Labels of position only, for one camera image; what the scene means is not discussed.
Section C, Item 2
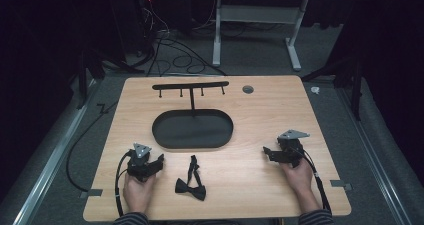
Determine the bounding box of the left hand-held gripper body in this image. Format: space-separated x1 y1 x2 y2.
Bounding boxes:
126 142 153 183

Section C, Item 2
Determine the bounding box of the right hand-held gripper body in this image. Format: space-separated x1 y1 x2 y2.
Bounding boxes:
275 129 311 169

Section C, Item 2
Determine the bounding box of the black bow tie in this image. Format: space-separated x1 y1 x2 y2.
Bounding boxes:
174 154 207 202

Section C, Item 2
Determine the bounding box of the black hook rack with tray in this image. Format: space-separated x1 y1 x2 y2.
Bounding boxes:
151 81 234 150

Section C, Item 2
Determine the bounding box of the person's left hand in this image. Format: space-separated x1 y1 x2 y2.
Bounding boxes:
122 172 158 215

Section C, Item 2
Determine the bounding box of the person's right hand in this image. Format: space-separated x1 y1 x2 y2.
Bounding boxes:
280 157 322 214

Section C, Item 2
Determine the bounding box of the person's left striped sleeve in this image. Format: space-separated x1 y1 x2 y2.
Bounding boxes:
112 211 150 225

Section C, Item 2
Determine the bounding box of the person's striped sleeve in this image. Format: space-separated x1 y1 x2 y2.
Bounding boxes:
297 208 335 225
112 211 150 225

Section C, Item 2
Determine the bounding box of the grey tape strip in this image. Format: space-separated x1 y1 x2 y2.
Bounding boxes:
329 179 353 192
79 188 104 200

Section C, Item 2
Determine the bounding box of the person's right striped sleeve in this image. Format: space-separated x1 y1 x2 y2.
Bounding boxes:
297 208 335 225

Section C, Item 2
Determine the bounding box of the black tripod stand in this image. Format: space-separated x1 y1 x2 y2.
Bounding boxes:
300 56 365 122
68 46 146 110

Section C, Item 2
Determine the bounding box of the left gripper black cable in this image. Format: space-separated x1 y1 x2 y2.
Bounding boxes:
114 150 134 218

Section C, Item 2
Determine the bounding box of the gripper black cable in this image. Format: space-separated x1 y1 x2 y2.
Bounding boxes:
295 146 333 215
114 150 134 218

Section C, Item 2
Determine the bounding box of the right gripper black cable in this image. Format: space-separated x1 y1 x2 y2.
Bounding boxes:
295 146 333 215

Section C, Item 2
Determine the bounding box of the black floor cable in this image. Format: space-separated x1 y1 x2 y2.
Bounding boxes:
65 100 119 193

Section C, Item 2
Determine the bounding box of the aluminium floor rail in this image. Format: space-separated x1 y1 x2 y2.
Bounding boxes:
12 79 98 225
335 87 415 225

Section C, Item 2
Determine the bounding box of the tangle of black floor cables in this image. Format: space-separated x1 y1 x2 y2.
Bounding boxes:
134 0 228 78

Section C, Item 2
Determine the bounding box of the white metal desk frame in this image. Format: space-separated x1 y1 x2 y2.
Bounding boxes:
211 0 310 72

